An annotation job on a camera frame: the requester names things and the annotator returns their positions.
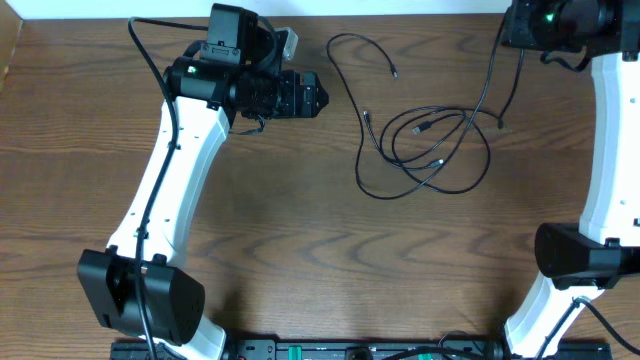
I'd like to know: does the black USB cable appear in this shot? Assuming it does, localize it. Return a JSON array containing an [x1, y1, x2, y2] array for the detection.
[[362, 105, 492, 195], [325, 32, 526, 201]]

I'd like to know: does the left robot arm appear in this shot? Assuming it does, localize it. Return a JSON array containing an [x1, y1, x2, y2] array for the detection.
[[77, 3, 329, 359]]

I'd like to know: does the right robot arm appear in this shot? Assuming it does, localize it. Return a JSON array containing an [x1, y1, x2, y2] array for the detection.
[[486, 0, 639, 359]]

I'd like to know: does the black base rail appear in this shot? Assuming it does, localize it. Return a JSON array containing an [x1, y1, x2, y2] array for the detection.
[[108, 338, 613, 360]]

